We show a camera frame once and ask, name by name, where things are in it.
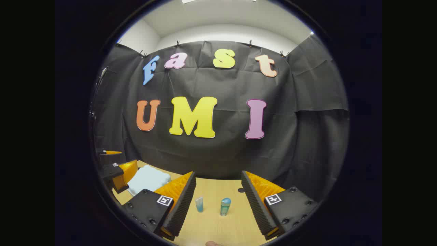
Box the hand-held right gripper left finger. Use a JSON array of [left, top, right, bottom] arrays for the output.
[[122, 172, 197, 241]]

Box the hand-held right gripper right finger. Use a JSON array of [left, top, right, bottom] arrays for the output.
[[241, 170, 319, 241]]

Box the light blue suitcase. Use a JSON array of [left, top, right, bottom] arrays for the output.
[[127, 165, 172, 196]]

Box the black backdrop cloth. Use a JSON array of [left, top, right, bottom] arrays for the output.
[[91, 34, 349, 205]]

